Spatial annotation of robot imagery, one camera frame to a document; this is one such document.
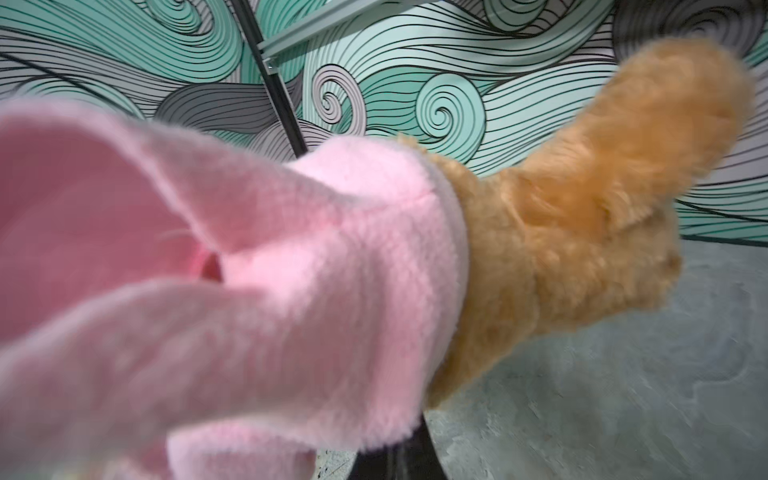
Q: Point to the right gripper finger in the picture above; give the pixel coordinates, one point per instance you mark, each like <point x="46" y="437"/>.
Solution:
<point x="412" y="459"/>

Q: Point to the brown teddy bear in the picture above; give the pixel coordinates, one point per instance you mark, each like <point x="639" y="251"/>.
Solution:
<point x="585" y="227"/>

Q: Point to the pink teddy hoodie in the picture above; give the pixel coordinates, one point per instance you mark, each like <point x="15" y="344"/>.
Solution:
<point x="174" y="307"/>

